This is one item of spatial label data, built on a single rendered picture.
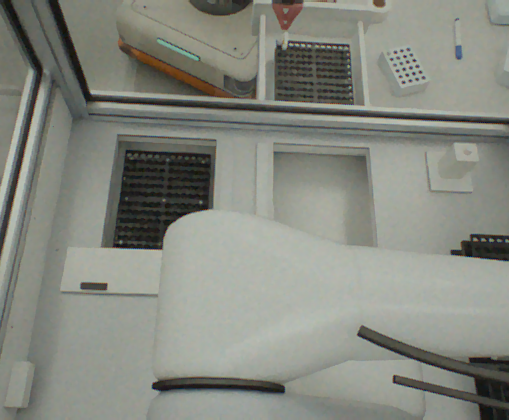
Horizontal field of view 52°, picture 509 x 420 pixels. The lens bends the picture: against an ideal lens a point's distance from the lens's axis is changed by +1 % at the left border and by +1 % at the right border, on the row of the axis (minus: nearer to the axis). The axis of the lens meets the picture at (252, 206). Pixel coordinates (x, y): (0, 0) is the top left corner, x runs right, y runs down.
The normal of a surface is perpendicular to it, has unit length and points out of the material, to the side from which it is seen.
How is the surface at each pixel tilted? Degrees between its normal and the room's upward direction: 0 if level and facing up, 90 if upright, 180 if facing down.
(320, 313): 16
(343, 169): 0
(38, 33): 90
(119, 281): 0
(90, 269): 0
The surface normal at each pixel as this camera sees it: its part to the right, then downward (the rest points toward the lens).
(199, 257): -0.31, -0.40
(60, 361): 0.07, -0.40
